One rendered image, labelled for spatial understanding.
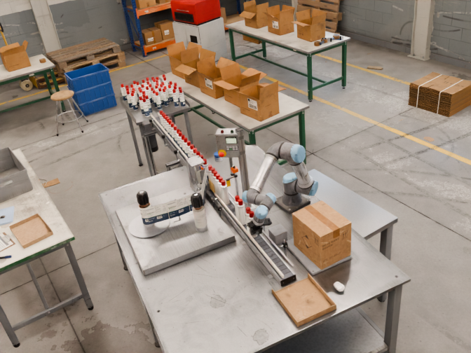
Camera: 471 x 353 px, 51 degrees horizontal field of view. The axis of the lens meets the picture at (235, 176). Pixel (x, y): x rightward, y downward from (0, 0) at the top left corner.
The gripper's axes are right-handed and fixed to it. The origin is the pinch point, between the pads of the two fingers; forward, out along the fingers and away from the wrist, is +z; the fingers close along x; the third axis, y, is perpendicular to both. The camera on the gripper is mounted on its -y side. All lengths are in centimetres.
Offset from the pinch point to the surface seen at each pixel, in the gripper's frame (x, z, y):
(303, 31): -330, 191, -273
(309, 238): 25.1, -25.6, -20.9
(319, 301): 62, -24, -7
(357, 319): 75, 39, -52
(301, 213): 8.1, -26.0, -23.9
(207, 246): -7.1, 10.7, 32.6
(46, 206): -117, 83, 128
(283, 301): 53, -19, 11
